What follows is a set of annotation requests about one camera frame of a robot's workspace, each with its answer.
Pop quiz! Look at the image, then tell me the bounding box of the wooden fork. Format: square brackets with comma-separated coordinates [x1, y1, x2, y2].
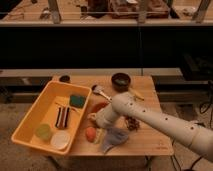
[54, 102, 80, 113]

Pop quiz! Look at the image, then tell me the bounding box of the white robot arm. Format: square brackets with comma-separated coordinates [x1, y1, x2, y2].
[96, 92, 213, 162]

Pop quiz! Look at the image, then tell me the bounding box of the green plastic cup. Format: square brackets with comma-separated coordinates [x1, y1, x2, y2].
[35, 124, 52, 141]

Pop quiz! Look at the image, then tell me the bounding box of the dark bowl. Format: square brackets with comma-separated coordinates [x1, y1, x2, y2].
[111, 73, 131, 92]

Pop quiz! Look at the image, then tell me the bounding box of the red bowl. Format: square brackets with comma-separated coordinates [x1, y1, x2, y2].
[91, 102, 109, 113]

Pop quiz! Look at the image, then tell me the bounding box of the green sponge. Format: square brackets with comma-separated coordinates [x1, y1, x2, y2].
[69, 95, 86, 108]

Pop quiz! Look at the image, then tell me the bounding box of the brown grape cluster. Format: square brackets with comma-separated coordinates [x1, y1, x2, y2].
[125, 116, 140, 131]

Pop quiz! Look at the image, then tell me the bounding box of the orange round toy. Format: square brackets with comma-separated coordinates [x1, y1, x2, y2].
[85, 127, 96, 142]

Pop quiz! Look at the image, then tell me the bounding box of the grey cloth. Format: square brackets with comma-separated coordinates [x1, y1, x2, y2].
[101, 127, 129, 154]

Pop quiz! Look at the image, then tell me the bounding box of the dark striped block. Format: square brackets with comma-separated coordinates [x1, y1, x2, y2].
[55, 107, 70, 129]

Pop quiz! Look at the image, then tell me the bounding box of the wooden table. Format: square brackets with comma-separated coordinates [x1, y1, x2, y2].
[32, 74, 175, 157]

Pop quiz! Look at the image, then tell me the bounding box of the yellow plastic bin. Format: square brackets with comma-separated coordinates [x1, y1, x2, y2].
[11, 81, 91, 155]

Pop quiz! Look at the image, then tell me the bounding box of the white round lid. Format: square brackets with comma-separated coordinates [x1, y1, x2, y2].
[50, 130, 70, 150]

